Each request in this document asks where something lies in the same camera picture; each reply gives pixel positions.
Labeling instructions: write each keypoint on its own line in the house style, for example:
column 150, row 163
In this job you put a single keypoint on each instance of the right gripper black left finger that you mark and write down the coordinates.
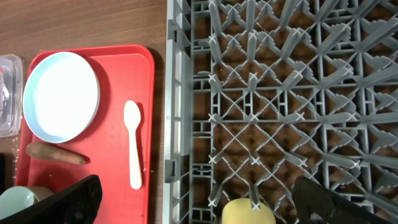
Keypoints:
column 79, row 203

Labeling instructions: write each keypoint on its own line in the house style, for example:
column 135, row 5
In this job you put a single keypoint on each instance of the white plastic spoon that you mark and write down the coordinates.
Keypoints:
column 132, row 119

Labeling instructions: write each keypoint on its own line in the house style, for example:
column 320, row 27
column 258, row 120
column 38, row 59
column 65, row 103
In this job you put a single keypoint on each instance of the brown sweet potato piece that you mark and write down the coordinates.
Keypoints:
column 44, row 151

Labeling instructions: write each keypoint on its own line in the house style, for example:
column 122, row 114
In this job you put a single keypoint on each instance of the clear plastic bin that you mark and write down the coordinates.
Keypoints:
column 11, row 94

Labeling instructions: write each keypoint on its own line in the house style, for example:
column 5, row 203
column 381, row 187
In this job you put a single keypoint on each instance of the red plastic tray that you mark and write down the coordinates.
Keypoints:
column 125, row 72

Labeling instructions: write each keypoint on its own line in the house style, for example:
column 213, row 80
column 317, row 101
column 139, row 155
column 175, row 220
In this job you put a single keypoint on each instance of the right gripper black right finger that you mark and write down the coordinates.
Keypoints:
column 316, row 204

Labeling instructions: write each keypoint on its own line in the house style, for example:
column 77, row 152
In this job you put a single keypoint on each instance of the mint green bowl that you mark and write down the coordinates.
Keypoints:
column 17, row 198

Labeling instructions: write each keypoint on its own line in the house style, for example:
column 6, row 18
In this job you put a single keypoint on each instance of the yellow plastic cup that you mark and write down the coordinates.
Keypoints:
column 240, row 211

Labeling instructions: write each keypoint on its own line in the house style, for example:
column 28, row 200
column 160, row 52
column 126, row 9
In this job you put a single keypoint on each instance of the black waste tray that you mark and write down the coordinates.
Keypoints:
column 2, row 171

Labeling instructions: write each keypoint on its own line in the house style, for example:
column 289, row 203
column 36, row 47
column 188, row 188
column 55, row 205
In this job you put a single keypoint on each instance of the light blue round plate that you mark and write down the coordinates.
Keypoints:
column 61, row 97

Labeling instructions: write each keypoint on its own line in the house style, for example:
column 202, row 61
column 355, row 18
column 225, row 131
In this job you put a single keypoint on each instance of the grey plastic dishwasher rack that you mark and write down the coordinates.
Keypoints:
column 258, row 93

